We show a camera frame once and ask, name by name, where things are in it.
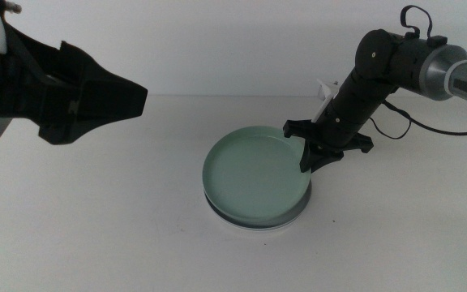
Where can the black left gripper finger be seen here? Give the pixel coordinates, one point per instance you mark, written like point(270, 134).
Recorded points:
point(108, 87)
point(79, 121)

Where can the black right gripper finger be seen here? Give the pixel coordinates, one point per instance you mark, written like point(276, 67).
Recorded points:
point(305, 160)
point(324, 158)

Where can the grey shallow bowl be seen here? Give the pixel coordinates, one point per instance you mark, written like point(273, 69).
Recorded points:
point(304, 203)

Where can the pale green shallow bowl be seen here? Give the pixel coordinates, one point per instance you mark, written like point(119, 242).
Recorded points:
point(254, 174)

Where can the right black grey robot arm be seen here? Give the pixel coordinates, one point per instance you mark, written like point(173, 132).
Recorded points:
point(440, 69)

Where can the white shallow bowl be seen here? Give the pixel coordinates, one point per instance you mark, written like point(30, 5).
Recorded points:
point(258, 230)

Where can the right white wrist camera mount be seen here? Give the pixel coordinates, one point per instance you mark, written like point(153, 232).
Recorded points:
point(324, 95)

